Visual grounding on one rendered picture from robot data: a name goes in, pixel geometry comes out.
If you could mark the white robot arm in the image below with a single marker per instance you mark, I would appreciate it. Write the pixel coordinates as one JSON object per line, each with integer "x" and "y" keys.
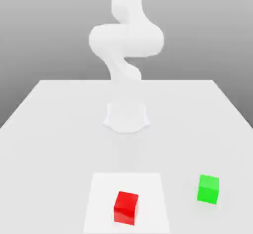
{"x": 126, "y": 40}

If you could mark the small red cube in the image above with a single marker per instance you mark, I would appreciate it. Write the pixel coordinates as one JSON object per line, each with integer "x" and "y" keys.
{"x": 125, "y": 208}

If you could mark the small green cube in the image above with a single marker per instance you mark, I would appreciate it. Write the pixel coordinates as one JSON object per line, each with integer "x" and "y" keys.
{"x": 208, "y": 189}

